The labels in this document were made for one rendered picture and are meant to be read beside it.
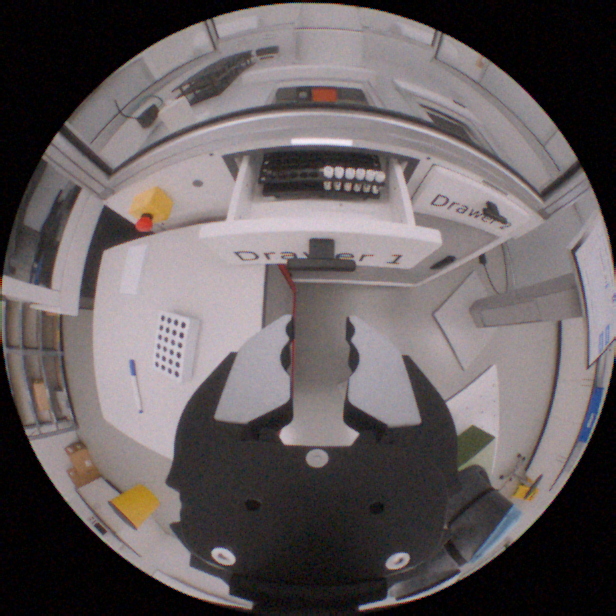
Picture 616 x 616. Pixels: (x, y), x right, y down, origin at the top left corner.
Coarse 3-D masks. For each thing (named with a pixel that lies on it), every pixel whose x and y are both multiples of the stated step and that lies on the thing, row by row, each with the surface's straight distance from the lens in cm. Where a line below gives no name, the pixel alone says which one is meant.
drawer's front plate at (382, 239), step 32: (224, 224) 25; (256, 224) 24; (288, 224) 23; (320, 224) 23; (352, 224) 23; (384, 224) 24; (224, 256) 31; (288, 256) 30; (384, 256) 29; (416, 256) 30
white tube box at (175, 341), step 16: (160, 320) 45; (176, 320) 43; (192, 320) 40; (160, 336) 46; (176, 336) 42; (192, 336) 42; (160, 352) 45; (176, 352) 42; (192, 352) 43; (160, 368) 45; (176, 368) 42; (192, 368) 45
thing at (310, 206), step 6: (306, 204) 34; (312, 204) 34; (318, 204) 34; (324, 204) 34; (330, 204) 34; (336, 204) 34; (342, 204) 34; (348, 204) 34; (354, 204) 34; (360, 204) 34; (366, 204) 35; (306, 210) 34; (312, 210) 34; (318, 210) 34; (324, 210) 34; (330, 210) 34; (336, 210) 34; (342, 210) 34; (348, 210) 34; (354, 210) 34; (360, 210) 34; (366, 210) 34; (372, 210) 34
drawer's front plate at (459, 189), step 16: (432, 176) 36; (448, 176) 36; (464, 176) 39; (416, 192) 41; (432, 192) 39; (448, 192) 39; (464, 192) 40; (480, 192) 41; (496, 192) 45; (432, 208) 43; (464, 208) 45; (480, 208) 46; (512, 208) 49; (480, 224) 52; (496, 224) 53; (512, 224) 55
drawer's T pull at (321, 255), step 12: (312, 240) 24; (324, 240) 24; (312, 252) 23; (324, 252) 23; (288, 264) 23; (300, 264) 22; (312, 264) 22; (324, 264) 22; (336, 264) 23; (348, 264) 23
